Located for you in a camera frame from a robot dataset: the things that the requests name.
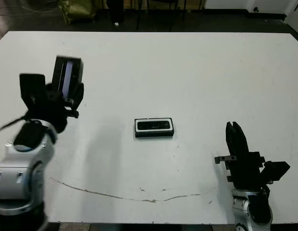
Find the black box base white liner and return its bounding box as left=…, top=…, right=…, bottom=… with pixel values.
left=134, top=117, right=175, bottom=139

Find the black box lid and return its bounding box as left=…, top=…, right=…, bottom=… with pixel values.
left=52, top=55, right=84, bottom=100

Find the yellow-green sack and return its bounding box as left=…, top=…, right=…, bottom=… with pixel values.
left=58, top=0, right=96, bottom=25

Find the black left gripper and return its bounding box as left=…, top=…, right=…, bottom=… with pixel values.
left=25, top=82, right=85, bottom=134

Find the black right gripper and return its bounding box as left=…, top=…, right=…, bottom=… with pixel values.
left=214, top=121, right=270, bottom=190

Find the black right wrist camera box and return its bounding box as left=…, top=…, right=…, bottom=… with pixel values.
left=259, top=160, right=291, bottom=182

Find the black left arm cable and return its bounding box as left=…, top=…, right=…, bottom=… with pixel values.
left=0, top=115, right=29, bottom=135

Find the slim black camera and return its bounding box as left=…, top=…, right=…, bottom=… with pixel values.
left=137, top=121, right=171, bottom=130

